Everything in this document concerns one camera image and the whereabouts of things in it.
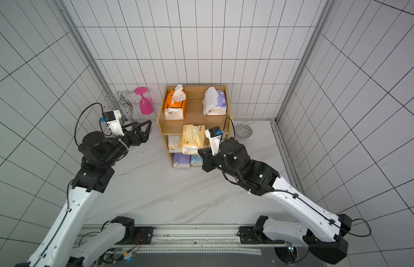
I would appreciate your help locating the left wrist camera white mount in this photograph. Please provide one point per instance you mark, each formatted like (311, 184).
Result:
(112, 120)

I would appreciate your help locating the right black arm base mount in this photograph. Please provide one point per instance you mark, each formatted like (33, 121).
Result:
(255, 235)

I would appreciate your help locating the silver glass holder stand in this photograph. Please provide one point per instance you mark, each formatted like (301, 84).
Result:
(125, 102)

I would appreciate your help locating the blue tissue pack bottom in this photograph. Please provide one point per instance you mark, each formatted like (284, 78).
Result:
(196, 160)

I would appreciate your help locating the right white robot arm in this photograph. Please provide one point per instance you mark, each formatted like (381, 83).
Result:
(318, 230)

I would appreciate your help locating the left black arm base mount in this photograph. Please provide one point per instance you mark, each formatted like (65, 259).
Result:
(133, 235)

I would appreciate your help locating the patterned ceramic bowl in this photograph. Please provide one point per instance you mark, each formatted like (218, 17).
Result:
(243, 131)

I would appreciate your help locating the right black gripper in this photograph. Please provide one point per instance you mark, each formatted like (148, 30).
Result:
(211, 158)

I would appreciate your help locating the yellow tissue pack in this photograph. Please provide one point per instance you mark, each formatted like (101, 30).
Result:
(193, 139)

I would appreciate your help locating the purple tissue pack bottom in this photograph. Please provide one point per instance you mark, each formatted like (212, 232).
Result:
(181, 160)

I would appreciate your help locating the purple tissue pack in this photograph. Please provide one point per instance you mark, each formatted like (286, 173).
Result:
(214, 102)
(181, 160)

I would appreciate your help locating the pink wine glass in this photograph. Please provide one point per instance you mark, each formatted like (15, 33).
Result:
(145, 104)

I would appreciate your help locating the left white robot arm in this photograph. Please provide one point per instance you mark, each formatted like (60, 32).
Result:
(100, 154)

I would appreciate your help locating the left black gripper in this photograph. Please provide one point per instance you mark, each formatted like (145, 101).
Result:
(138, 141)

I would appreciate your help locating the wooden three-tier shelf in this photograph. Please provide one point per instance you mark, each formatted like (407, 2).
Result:
(193, 114)

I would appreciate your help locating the orange tissue pack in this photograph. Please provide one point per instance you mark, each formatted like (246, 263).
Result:
(175, 104)

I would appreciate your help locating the beige tissue pack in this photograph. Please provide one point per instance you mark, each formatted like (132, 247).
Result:
(174, 143)

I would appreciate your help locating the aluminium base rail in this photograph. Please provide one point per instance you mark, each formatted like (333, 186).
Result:
(211, 238)

